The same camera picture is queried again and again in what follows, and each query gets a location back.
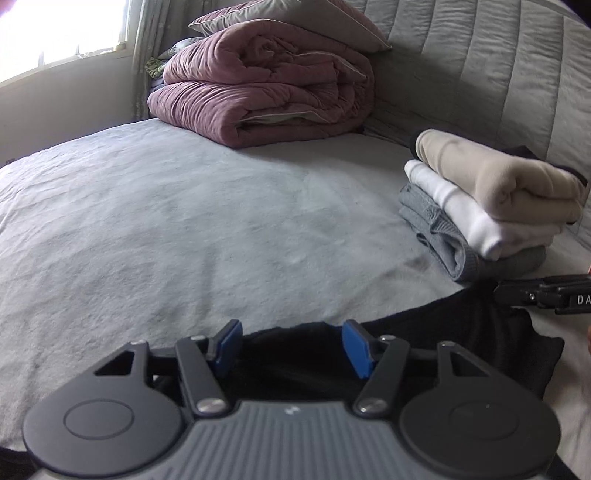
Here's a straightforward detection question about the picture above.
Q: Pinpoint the grey quilted headboard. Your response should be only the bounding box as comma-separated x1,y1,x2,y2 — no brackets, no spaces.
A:
360,0,591,186

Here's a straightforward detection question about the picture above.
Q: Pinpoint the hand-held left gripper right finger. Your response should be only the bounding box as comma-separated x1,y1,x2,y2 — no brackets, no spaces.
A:
342,318,492,419

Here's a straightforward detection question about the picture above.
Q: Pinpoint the white folded garment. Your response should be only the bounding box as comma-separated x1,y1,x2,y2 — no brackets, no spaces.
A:
404,159,567,260

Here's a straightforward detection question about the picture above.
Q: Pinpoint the grey folded garment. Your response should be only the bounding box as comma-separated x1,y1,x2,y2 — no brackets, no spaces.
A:
397,181,547,282

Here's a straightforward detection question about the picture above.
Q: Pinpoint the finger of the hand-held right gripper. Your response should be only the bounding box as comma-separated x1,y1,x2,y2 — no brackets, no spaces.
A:
492,276,558,311

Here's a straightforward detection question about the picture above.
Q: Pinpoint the grey patterned curtain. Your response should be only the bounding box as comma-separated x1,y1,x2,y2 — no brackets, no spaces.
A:
124,0,195,124

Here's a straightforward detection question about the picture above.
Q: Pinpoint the window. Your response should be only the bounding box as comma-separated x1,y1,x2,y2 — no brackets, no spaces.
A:
0,0,131,85

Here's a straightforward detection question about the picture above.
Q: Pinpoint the pink folded comforter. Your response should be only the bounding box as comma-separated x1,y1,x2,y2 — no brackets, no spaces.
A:
146,20,376,149

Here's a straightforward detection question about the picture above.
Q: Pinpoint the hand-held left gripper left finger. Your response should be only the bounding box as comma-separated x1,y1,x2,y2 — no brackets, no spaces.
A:
93,318,244,419

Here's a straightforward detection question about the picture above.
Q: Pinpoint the black t-shirt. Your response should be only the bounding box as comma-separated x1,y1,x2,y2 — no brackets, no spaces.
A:
240,288,565,403

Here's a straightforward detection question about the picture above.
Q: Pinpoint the pink and grey pillow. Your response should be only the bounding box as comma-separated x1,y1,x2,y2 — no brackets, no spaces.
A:
188,0,393,52

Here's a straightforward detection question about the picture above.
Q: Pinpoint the beige folded garment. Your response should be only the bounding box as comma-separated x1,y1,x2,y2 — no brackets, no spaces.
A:
414,128,585,222

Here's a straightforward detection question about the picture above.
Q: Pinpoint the floral pillow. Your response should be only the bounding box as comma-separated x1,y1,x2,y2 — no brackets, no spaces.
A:
159,39,204,61

